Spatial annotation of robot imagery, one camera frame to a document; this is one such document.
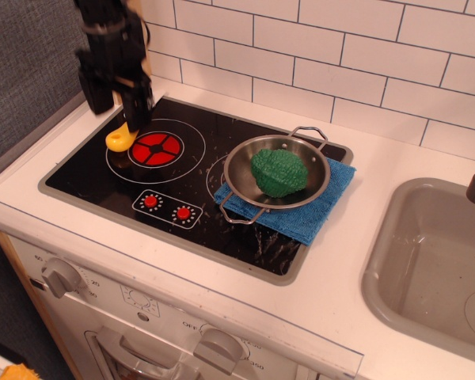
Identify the right red stove knob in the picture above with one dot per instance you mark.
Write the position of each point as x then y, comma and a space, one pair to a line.
183, 213

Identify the orange toy at corner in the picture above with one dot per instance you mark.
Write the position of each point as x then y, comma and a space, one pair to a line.
18, 372

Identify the grey oven temperature dial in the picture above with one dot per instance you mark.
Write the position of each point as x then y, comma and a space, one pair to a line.
220, 350

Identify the grey toy sink basin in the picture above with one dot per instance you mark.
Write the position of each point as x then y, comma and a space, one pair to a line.
420, 278

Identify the red stove knob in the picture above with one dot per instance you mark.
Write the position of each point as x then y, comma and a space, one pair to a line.
183, 213
150, 201

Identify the blue folded cloth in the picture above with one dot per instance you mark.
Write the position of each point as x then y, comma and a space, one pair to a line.
301, 223

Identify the black toy stove top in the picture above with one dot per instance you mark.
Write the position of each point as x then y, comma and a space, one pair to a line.
179, 157

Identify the grey oven door handle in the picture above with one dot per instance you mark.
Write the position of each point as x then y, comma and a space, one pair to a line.
133, 359

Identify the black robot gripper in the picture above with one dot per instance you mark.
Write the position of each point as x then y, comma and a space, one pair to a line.
114, 59

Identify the green toy vegetable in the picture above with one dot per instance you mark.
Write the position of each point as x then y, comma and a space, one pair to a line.
278, 173

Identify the left red stove knob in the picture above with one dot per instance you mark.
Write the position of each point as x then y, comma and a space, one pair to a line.
150, 201

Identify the steel two-handled pan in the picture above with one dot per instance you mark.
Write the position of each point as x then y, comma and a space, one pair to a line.
238, 176

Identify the grey timer dial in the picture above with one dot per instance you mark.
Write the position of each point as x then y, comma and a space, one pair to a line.
60, 277

